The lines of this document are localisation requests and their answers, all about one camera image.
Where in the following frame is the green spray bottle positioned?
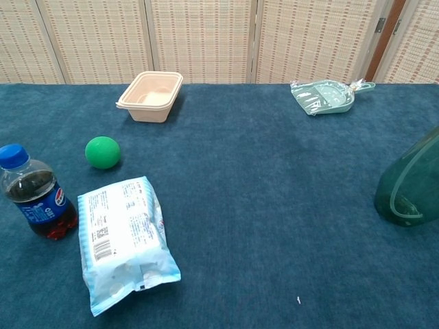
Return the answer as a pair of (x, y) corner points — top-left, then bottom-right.
(373, 125), (439, 228)

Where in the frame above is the cola bottle blue cap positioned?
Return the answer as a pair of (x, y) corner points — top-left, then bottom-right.
(0, 143), (79, 241)

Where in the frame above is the blue table cloth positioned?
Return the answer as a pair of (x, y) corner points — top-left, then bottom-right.
(0, 83), (439, 329)

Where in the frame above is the beige plastic container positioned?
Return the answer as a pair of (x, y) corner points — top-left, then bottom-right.
(115, 71), (184, 123)

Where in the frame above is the green ball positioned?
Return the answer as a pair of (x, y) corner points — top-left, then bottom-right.
(84, 136), (121, 170)

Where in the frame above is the white blue snack bag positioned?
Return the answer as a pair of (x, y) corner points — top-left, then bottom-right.
(77, 175), (182, 318)

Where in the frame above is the mint dustpan in plastic wrap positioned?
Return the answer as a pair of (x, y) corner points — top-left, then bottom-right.
(289, 79), (377, 117)

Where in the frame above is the woven folding screen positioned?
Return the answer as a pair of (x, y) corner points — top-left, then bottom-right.
(0, 0), (390, 85)

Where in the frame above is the woven screen panel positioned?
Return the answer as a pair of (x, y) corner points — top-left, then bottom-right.
(373, 0), (439, 84)

